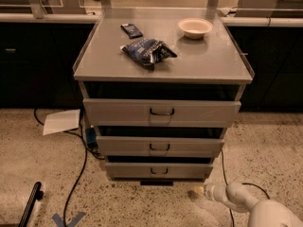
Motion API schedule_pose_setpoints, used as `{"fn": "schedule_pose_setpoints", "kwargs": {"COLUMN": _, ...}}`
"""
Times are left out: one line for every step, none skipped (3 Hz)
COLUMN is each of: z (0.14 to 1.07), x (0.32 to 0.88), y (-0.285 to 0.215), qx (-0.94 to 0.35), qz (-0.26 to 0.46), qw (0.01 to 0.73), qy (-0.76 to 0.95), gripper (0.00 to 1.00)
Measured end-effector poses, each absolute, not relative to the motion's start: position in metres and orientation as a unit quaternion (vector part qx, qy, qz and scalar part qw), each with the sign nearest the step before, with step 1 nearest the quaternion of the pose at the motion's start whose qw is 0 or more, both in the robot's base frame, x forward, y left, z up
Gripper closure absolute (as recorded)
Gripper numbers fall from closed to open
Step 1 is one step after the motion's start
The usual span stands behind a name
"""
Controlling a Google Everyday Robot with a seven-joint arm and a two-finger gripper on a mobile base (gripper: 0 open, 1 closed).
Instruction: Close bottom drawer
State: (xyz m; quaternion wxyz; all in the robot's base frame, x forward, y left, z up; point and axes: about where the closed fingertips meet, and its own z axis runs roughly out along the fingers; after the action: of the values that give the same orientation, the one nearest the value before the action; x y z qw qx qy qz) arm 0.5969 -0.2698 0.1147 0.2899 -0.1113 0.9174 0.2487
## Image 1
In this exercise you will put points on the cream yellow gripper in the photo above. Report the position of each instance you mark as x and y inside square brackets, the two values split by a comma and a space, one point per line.
[210, 192]

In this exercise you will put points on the grey bottom drawer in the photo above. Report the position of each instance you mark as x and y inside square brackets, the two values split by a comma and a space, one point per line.
[135, 167]

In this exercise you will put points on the grey drawer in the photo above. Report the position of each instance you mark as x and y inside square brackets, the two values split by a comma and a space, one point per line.
[159, 146]
[161, 113]
[135, 167]

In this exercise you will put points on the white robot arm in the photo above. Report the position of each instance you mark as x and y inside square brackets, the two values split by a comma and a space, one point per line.
[236, 197]

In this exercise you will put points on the grey middle drawer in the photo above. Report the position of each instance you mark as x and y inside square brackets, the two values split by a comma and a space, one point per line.
[159, 146]

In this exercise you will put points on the grey metal drawer cabinet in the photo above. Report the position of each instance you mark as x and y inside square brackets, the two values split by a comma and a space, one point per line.
[210, 69]

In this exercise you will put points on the grey top drawer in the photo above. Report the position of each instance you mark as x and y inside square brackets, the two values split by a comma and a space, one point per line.
[161, 113]

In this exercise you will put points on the blue power box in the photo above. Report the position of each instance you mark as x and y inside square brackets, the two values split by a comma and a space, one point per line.
[91, 137]

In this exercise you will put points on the blue chip bag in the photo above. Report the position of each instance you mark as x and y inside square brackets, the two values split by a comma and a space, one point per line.
[148, 52]

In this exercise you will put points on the white paper sheet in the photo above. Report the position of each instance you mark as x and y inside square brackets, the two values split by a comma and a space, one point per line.
[61, 121]

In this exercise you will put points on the black bar bottom left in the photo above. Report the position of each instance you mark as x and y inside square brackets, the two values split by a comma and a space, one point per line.
[35, 195]

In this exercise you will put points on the white paper bowl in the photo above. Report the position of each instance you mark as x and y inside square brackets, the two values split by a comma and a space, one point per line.
[195, 28]

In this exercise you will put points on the small dark blue packet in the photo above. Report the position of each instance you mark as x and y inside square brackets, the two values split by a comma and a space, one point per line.
[131, 30]

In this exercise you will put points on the dark counter cabinet row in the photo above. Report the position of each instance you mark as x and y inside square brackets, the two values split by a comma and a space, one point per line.
[36, 62]

